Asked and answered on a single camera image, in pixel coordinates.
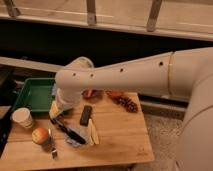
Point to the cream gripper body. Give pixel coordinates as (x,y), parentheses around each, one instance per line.
(55,111)

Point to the red yellow apple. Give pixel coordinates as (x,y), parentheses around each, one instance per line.
(40,136)

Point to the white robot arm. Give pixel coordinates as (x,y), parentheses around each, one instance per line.
(182,75)

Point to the white paper cup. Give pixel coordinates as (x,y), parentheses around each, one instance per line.
(23,117)

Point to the green plastic tray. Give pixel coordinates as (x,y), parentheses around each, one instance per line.
(36,95)

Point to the black rectangular bar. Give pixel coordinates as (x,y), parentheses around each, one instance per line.
(85,116)

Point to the purple bowl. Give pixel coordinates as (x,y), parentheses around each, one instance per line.
(90,94)

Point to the wooden table board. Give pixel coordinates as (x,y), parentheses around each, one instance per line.
(123,139)

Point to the wooden knife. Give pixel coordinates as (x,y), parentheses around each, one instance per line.
(93,133)

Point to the orange bowl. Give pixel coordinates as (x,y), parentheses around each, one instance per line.
(113,94)

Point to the brown pine cone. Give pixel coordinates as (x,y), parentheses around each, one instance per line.
(127,103)

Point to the black handled whisk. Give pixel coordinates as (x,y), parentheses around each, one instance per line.
(68,131)

